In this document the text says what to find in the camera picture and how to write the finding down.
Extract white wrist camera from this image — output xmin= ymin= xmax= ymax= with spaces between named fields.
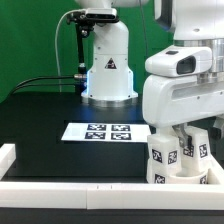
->
xmin=145 ymin=45 xmax=212 ymax=77

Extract black camera stand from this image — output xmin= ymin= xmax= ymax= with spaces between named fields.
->
xmin=66 ymin=8 xmax=119 ymax=94

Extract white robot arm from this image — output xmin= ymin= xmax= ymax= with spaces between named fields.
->
xmin=77 ymin=0 xmax=224 ymax=140

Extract white marker sheet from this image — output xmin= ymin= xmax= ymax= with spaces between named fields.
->
xmin=61 ymin=123 xmax=151 ymax=143

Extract white U-shaped fence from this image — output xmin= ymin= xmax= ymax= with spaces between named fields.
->
xmin=0 ymin=144 xmax=224 ymax=210

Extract grey camera cable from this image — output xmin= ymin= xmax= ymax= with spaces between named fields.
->
xmin=54 ymin=9 xmax=83 ymax=94

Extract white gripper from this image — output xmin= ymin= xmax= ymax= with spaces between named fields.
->
xmin=142 ymin=75 xmax=224 ymax=148

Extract black base cables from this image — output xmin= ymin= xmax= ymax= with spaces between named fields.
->
xmin=9 ymin=75 xmax=88 ymax=96

